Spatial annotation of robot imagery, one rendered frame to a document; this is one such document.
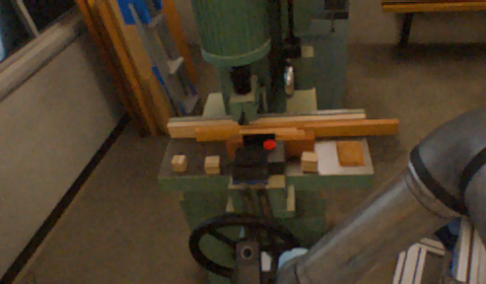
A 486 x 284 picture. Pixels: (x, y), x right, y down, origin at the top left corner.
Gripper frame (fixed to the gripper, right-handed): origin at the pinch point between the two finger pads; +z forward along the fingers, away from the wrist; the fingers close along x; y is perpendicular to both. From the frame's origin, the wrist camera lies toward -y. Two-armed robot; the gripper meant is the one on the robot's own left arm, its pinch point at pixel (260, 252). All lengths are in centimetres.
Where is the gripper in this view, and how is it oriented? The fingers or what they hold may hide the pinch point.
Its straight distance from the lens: 84.8
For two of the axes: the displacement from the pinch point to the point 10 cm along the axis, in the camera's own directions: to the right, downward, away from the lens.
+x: 9.7, -0.9, -2.2
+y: 1.3, 9.7, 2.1
